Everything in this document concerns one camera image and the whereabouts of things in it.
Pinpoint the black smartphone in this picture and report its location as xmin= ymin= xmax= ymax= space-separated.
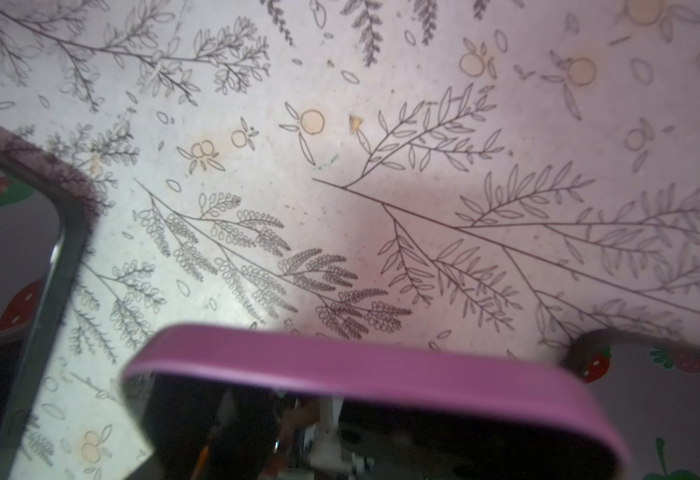
xmin=120 ymin=324 xmax=629 ymax=479

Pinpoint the black smartphone front stand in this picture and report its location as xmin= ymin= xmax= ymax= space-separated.
xmin=0 ymin=127 xmax=89 ymax=479

